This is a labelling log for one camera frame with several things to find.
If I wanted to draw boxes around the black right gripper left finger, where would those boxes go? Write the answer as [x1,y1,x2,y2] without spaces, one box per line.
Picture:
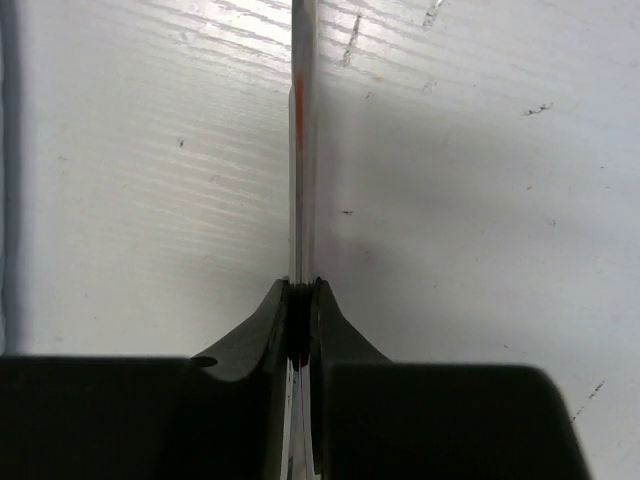
[1,280,289,479]

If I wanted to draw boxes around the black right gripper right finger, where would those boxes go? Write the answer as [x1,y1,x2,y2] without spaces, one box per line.
[310,280,590,479]

